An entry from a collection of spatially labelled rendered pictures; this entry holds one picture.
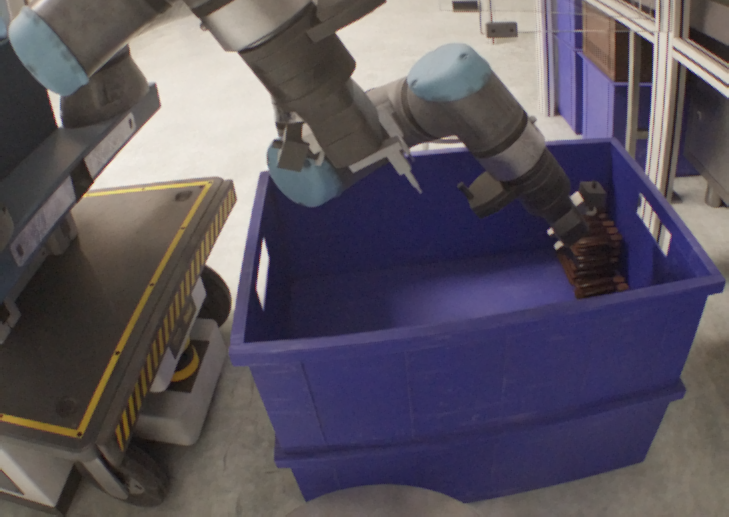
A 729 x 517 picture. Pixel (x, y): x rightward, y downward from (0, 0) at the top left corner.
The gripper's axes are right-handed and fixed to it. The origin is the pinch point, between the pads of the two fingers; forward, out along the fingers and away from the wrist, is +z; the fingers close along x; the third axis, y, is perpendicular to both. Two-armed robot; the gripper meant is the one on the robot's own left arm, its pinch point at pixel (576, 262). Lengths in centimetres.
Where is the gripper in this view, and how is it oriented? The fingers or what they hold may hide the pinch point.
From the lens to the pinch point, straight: 89.0
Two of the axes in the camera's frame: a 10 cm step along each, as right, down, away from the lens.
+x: -0.5, -5.8, 8.1
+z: 6.6, 5.9, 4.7
